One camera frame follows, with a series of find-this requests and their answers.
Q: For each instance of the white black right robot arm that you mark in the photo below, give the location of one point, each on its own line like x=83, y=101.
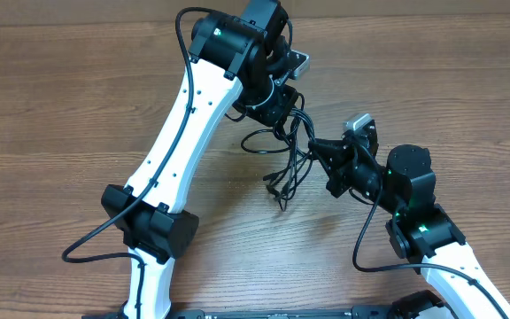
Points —
x=421, y=233

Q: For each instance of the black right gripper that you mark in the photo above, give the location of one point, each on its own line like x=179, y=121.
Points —
x=339, y=170

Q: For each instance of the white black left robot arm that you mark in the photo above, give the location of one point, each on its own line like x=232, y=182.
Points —
x=233, y=62

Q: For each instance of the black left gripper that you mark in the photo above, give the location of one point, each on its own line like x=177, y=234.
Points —
x=275, y=114

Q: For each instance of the black aluminium frame rail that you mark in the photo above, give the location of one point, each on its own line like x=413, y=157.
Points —
x=357, y=312

